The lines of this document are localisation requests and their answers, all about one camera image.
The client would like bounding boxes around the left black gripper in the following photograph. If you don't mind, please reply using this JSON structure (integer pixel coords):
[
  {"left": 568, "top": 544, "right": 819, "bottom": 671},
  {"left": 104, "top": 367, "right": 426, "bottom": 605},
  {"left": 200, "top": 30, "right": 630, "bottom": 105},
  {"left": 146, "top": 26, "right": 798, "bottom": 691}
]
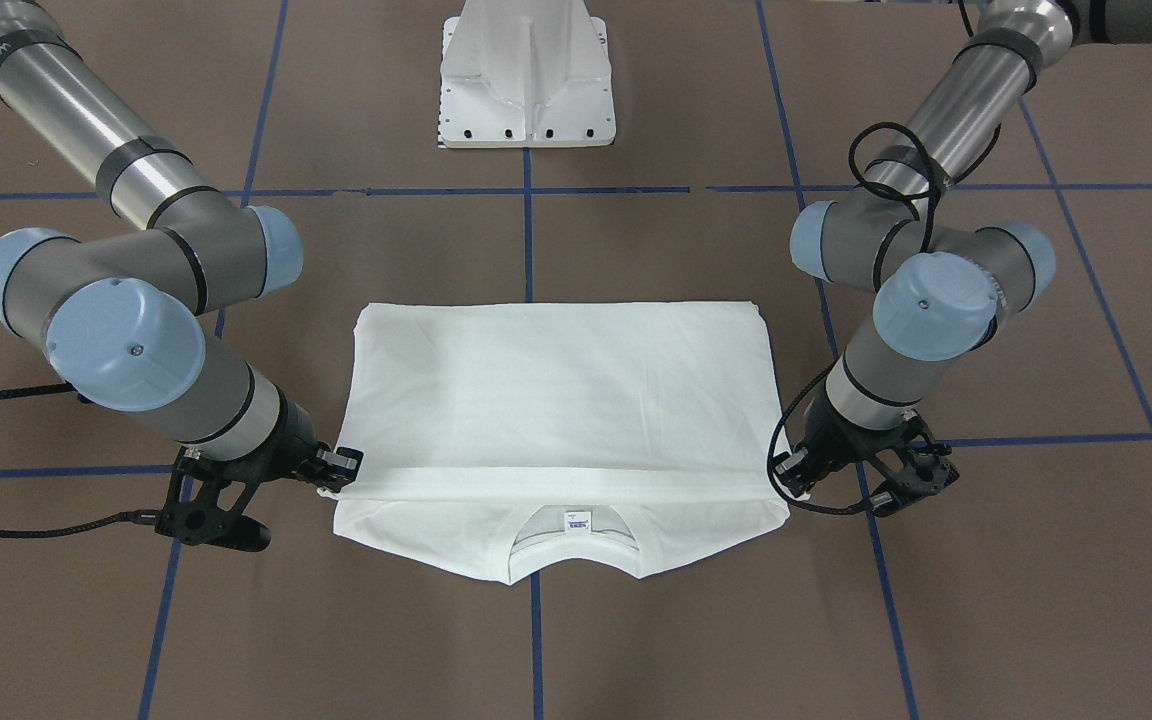
[{"left": 771, "top": 391, "right": 960, "bottom": 518}]

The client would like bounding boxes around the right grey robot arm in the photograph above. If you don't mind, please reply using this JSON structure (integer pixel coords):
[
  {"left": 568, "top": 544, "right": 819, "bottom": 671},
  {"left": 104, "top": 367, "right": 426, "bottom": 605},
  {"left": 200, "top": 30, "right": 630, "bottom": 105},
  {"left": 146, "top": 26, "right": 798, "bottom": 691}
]
[{"left": 0, "top": 1, "right": 362, "bottom": 552}]

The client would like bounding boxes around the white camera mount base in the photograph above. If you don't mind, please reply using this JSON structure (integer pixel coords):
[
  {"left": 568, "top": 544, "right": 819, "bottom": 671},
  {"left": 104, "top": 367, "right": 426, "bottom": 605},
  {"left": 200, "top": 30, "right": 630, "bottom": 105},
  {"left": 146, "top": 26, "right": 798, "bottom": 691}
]
[{"left": 435, "top": 1, "right": 617, "bottom": 149}]

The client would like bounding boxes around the white long-sleeve printed shirt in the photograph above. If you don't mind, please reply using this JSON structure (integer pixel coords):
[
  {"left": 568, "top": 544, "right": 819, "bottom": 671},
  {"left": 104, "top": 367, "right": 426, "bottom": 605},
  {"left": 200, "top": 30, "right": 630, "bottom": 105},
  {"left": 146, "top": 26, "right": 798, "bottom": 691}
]
[{"left": 332, "top": 302, "right": 788, "bottom": 585}]

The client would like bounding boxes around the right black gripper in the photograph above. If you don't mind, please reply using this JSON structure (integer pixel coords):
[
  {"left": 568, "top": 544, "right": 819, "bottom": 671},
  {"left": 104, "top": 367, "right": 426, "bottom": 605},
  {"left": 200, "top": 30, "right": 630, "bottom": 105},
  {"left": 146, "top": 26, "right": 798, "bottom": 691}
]
[{"left": 156, "top": 393, "right": 364, "bottom": 552}]

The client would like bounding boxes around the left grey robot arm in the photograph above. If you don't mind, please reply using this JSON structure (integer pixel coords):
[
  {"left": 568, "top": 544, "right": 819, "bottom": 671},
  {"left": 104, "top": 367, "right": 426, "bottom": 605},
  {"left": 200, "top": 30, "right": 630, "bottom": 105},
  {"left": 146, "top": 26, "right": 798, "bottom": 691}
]
[{"left": 767, "top": 1, "right": 1152, "bottom": 518}]

